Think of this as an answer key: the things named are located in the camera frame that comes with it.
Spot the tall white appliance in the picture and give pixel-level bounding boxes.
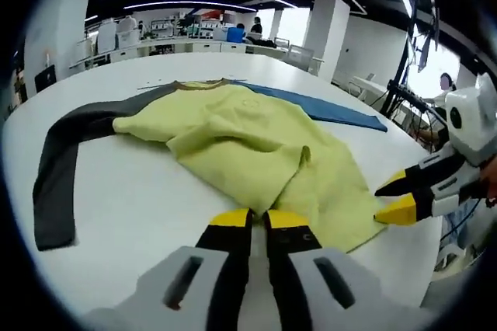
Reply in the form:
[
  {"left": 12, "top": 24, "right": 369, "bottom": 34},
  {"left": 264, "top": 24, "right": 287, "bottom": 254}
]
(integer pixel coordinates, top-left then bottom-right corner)
[{"left": 96, "top": 21, "right": 118, "bottom": 53}]

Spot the person's right hand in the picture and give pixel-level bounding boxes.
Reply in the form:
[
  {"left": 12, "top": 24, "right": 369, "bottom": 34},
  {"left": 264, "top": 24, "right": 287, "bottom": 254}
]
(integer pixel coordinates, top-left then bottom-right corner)
[{"left": 479, "top": 155, "right": 497, "bottom": 192}]

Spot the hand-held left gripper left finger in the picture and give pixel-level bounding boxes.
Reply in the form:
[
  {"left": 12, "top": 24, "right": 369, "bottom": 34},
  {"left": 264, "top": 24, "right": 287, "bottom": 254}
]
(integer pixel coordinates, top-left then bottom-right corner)
[{"left": 87, "top": 207, "right": 253, "bottom": 331}]

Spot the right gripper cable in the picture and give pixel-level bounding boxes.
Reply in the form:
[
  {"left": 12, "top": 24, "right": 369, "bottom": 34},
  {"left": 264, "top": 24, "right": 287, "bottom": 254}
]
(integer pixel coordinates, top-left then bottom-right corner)
[{"left": 440, "top": 198, "right": 485, "bottom": 245}]

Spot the black tripod stand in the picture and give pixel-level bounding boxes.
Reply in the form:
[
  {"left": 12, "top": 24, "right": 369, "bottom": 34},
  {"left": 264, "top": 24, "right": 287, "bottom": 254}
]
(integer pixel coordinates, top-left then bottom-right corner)
[{"left": 382, "top": 0, "right": 442, "bottom": 126}]

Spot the black cabinet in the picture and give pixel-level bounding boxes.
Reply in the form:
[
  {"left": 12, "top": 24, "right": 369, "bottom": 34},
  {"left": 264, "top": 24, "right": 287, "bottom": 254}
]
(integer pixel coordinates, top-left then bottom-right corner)
[{"left": 33, "top": 65, "right": 58, "bottom": 94}]

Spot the white storage box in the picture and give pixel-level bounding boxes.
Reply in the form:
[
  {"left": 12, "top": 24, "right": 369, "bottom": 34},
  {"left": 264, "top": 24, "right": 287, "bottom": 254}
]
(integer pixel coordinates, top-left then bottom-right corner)
[{"left": 116, "top": 30, "right": 141, "bottom": 49}]

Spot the long white counter with drawers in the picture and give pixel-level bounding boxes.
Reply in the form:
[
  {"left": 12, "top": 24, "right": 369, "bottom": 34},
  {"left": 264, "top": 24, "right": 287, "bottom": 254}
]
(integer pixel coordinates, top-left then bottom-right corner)
[{"left": 69, "top": 37, "right": 288, "bottom": 68}]

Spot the white table slot strip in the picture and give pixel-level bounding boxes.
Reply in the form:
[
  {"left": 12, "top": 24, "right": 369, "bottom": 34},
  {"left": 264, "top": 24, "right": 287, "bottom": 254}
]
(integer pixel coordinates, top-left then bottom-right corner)
[{"left": 136, "top": 76, "right": 250, "bottom": 91}]

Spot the yellow long-sleeve garment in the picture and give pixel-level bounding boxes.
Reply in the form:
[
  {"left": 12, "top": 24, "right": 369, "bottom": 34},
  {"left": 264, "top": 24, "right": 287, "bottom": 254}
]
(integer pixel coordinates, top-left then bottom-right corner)
[{"left": 33, "top": 78, "right": 389, "bottom": 254}]

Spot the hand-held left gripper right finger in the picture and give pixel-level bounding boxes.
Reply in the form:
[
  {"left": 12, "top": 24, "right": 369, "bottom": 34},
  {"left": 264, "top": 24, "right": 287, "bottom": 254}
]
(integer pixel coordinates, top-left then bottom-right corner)
[{"left": 263, "top": 208, "right": 432, "bottom": 331}]

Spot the white office chair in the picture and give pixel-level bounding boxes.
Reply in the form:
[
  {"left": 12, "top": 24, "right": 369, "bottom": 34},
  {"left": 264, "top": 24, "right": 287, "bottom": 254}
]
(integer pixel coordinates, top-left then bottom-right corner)
[{"left": 287, "top": 44, "right": 316, "bottom": 71}]

